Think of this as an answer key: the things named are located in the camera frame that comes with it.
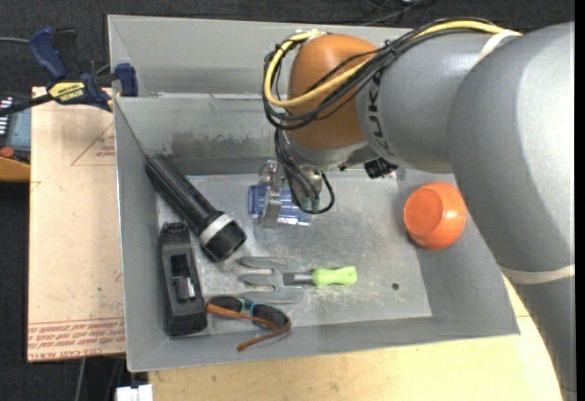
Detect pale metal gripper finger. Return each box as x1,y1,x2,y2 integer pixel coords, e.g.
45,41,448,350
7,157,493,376
257,196,283,230
259,160,282,191

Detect grey metal bin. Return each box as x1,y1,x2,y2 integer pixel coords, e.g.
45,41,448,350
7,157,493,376
107,14,522,373

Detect black flashlight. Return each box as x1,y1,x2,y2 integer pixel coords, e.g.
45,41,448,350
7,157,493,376
144,153,249,264

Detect brown-armed sunglasses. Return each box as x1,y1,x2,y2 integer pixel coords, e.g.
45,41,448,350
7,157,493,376
204,294,293,353

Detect black stapler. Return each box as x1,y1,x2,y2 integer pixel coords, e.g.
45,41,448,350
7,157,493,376
157,221,209,338

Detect orange bowl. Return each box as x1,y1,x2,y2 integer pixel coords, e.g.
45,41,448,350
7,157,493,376
402,181,469,251

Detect brown cardboard board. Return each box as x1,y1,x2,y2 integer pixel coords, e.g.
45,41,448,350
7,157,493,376
27,86,127,364

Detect black cylinder on white bracket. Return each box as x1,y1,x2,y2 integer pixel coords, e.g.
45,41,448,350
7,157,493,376
364,155,399,180

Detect green-handled garden fork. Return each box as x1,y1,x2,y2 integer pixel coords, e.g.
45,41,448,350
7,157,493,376
238,255,359,305

